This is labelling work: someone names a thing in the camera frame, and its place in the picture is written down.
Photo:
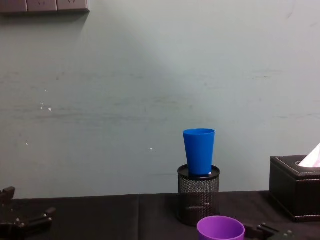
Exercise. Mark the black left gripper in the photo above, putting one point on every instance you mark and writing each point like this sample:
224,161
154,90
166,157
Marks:
10,231

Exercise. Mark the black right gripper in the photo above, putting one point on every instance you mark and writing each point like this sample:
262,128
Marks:
283,235

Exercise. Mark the purple plastic cup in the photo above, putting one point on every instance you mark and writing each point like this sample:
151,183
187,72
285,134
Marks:
220,228

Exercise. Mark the black leather tissue box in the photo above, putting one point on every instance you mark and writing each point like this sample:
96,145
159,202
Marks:
287,190

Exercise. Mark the black mesh pen holder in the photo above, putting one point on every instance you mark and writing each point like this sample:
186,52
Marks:
198,200

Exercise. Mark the black table cloth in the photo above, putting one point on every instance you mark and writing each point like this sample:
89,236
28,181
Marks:
105,217

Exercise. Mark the white pink tissue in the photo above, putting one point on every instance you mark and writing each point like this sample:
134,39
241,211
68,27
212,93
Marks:
312,157

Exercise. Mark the blue plastic cup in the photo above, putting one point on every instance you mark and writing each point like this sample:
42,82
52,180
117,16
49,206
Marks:
199,152

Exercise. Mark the white wall socket panel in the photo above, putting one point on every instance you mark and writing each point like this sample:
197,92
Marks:
42,5

